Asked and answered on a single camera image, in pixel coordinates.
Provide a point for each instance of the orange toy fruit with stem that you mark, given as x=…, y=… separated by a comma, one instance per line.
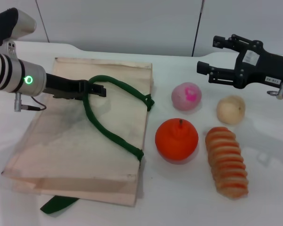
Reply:
x=177, y=143

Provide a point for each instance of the beige toy potato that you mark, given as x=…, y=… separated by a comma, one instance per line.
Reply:
x=230, y=110

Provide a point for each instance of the striped toy bread loaf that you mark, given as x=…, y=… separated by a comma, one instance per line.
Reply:
x=226, y=162

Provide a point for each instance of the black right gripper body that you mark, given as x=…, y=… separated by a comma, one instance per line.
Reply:
x=257, y=68

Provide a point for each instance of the pink toy peach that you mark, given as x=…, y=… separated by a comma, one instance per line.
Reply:
x=186, y=96

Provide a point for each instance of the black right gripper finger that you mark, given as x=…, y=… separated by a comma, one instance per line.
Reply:
x=224, y=42
x=217, y=75

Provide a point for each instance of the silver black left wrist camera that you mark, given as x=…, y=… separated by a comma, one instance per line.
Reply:
x=21, y=23

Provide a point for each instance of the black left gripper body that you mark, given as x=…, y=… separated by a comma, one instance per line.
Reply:
x=63, y=86

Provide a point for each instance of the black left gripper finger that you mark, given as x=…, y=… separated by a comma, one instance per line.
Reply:
x=97, y=92
x=94, y=85

